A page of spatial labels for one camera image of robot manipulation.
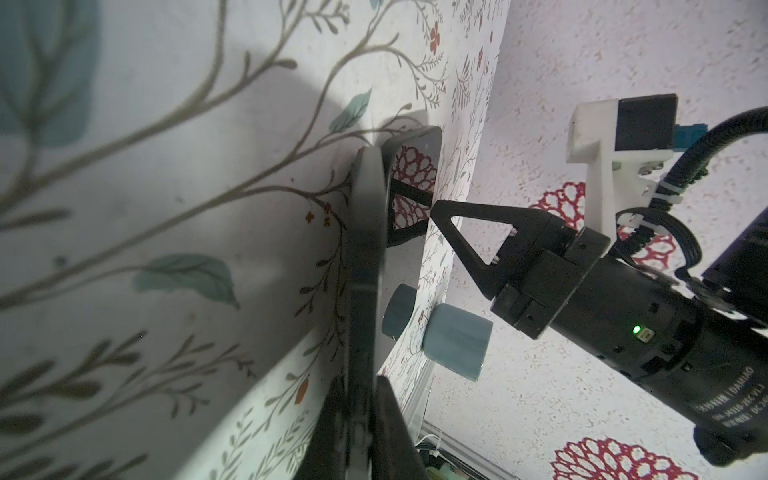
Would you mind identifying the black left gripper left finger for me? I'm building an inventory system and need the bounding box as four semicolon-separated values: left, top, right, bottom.
294;376;347;480

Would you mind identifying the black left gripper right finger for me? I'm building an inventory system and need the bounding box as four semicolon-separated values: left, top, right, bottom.
373;376;428;480

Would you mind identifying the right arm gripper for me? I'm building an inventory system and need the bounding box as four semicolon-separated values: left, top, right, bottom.
431;200;767;441

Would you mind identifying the black phone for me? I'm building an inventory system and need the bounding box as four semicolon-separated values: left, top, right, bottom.
344;147;387;479

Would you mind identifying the teal ceramic cup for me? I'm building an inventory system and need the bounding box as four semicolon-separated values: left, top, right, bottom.
422;303;493;382

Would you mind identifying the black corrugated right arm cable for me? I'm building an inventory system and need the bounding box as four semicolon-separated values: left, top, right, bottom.
614;106;768;283

